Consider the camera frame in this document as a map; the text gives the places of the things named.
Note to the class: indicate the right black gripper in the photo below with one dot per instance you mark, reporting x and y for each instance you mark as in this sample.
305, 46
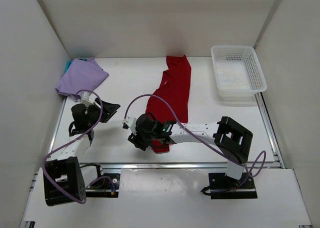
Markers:
138, 139

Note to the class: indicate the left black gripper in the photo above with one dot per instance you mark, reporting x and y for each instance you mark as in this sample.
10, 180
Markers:
109, 110

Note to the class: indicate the lavender t shirt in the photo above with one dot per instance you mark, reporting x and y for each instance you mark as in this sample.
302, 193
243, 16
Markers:
81, 75

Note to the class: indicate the red t shirt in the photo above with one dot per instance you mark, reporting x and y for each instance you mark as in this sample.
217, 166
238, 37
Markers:
174, 89

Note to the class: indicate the teal t shirt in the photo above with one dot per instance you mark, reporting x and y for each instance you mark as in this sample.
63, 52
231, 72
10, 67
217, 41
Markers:
69, 63

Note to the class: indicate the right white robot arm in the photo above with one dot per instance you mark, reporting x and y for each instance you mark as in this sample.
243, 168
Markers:
232, 139

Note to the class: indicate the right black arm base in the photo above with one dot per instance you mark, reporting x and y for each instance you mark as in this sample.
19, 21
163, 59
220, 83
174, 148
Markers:
224, 187

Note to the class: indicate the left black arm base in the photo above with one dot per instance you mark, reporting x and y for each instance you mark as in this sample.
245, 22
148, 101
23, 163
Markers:
100, 182

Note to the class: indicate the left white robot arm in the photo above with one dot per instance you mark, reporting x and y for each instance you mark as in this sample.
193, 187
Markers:
65, 180

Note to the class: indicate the white plastic laundry basket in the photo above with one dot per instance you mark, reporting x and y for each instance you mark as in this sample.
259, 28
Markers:
238, 73

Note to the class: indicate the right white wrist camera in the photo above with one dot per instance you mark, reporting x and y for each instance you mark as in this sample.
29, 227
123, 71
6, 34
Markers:
130, 123

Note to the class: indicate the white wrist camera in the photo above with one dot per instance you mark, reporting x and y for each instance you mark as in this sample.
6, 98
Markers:
130, 123
85, 99

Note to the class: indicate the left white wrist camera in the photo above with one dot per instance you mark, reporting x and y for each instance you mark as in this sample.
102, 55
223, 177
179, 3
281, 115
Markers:
85, 99

